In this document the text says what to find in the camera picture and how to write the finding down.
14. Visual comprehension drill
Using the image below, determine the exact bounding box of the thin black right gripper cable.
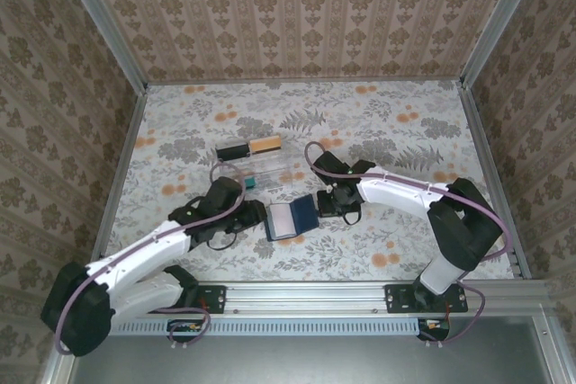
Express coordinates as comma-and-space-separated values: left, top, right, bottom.
342, 201, 363, 227

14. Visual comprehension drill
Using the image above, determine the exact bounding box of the clear acrylic card stand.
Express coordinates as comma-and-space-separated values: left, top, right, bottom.
214, 134, 301, 192

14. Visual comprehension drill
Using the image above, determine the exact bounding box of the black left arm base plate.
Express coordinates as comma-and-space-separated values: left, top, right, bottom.
191, 283, 228, 315

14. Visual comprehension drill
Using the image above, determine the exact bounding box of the thin black left gripper cable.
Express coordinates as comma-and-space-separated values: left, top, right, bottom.
205, 220, 242, 252

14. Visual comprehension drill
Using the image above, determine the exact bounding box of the aluminium back rail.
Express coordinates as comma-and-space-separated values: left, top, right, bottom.
146, 77, 464, 86

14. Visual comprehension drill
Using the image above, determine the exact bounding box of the grey metal sheet panel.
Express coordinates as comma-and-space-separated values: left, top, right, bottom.
71, 334, 548, 384

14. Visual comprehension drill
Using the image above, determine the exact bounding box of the black VIP card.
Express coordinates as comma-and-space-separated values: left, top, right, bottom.
217, 142, 249, 162

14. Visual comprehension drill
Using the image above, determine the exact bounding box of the navy blue card holder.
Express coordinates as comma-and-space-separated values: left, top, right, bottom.
264, 193, 320, 243

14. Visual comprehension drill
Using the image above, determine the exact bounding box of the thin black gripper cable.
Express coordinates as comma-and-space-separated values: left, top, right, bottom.
342, 201, 363, 227
205, 220, 242, 252

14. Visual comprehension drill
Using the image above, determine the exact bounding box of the grey slotted cable duct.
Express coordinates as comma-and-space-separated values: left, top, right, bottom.
110, 317, 422, 336

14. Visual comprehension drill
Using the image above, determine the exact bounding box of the aluminium side rail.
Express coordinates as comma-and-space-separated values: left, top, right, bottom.
87, 85, 149, 284
458, 82, 532, 281

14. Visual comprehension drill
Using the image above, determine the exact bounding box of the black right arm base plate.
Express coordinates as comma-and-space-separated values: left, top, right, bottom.
385, 283, 469, 315

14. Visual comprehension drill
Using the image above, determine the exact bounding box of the aluminium mounting rail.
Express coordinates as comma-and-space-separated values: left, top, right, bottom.
107, 280, 554, 316

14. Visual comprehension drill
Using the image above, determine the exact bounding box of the small black controller board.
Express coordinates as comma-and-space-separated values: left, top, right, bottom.
417, 317, 451, 341
166, 318, 203, 343

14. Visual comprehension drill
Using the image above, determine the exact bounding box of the orange card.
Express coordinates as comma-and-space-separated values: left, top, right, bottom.
248, 135, 284, 155

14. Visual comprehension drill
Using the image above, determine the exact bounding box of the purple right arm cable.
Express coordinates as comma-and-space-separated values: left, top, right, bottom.
304, 140, 513, 350

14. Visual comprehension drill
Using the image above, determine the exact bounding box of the aluminium lower frame bar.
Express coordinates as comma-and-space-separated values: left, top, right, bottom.
530, 311, 562, 384

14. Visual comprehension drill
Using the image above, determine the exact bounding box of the aluminium corner post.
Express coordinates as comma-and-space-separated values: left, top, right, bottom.
57, 0, 149, 94
458, 0, 539, 88

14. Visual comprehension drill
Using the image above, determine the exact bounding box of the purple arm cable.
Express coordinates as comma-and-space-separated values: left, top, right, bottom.
304, 140, 513, 350
53, 162, 248, 354

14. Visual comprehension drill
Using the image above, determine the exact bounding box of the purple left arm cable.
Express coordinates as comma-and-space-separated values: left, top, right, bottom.
53, 162, 248, 354

